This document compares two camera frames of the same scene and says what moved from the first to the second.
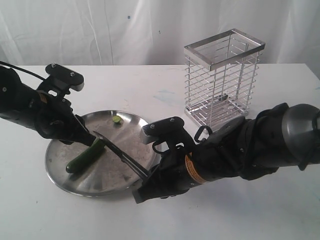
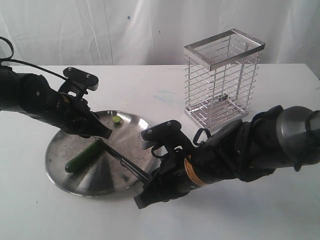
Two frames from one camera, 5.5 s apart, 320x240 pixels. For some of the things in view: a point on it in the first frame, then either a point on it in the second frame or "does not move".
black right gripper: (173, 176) does not move
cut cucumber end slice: (117, 119) does not move
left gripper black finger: (82, 134) → (99, 128)
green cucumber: (88, 156) does not move
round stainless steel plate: (106, 173) does not move
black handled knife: (123, 156) → (125, 164)
